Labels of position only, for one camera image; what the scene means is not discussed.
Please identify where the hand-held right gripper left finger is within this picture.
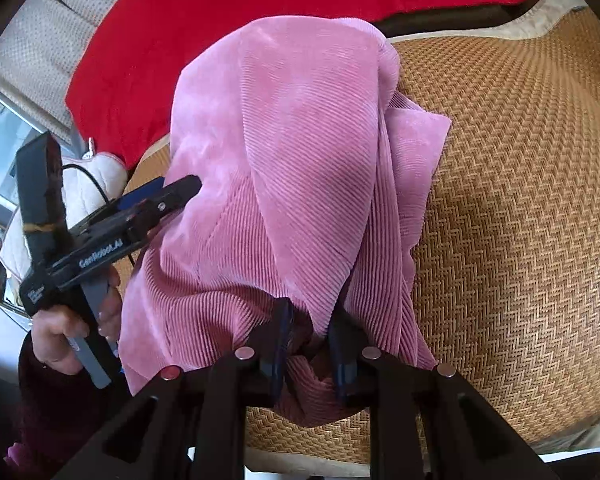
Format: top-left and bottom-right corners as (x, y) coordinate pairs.
(55, 297), (296, 480)

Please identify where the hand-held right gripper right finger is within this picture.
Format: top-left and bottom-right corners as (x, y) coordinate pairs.
(327, 307), (561, 480)

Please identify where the red blanket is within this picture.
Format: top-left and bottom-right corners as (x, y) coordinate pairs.
(65, 0), (552, 171)

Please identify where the white quilted cushion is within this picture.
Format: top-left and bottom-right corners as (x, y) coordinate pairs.
(0, 140), (131, 306)

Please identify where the pink corduroy jacket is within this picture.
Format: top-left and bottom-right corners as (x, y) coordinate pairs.
(117, 12), (454, 426)

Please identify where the beige dotted curtain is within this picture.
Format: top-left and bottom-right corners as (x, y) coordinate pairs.
(0, 0), (148, 133)

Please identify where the black cable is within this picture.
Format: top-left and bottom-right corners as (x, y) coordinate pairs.
(61, 162), (137, 267)

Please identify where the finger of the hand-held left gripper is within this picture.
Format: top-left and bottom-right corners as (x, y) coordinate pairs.
(114, 176), (168, 212)
(125, 175), (203, 242)

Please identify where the person's left forearm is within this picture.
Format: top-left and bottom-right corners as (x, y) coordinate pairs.
(5, 332), (133, 480)

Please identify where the woven bamboo mat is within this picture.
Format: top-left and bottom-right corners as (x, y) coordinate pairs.
(122, 0), (600, 467)

